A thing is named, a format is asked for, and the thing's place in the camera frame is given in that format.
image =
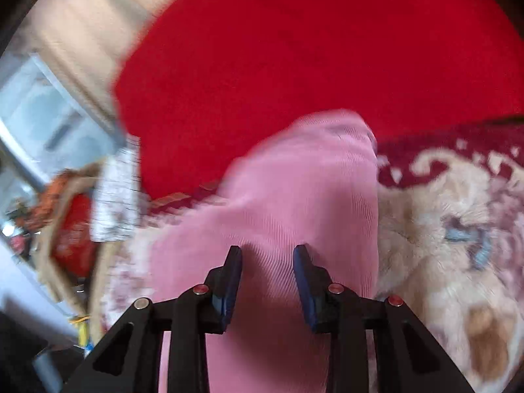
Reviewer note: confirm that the cardboard box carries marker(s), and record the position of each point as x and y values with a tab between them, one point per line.
51	272

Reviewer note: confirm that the white crackle patterned cloth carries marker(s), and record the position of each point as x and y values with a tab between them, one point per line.
114	196

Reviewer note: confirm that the floral patterned blanket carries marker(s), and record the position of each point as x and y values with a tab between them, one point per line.
430	233

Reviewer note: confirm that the yellow blue plastic item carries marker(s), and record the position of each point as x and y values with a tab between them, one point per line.
84	335

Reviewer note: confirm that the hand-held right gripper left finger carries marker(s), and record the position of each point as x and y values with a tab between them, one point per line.
230	286

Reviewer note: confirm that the red box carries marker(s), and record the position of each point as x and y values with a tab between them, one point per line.
73	233

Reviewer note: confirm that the window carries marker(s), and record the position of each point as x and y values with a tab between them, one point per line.
41	110

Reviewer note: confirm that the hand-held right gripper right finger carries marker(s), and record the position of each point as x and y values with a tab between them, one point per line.
305	290

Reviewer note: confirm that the beige dotted cloth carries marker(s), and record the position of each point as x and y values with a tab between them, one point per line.
82	28

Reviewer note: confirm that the red blanket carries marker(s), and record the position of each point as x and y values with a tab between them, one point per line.
307	49

